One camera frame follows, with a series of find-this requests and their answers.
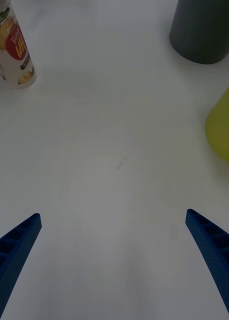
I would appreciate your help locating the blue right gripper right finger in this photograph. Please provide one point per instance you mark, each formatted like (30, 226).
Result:
(214, 250)

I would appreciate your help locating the clear bottle with red cap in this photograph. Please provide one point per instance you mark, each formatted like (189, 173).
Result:
(15, 50)

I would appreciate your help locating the grey plastic waste bin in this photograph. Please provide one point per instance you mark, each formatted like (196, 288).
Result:
(202, 30)

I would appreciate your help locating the yellow-green plastic waste bin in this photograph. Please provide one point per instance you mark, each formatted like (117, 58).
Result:
(223, 127)

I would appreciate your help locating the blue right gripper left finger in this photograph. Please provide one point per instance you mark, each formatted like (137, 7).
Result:
(14, 250)

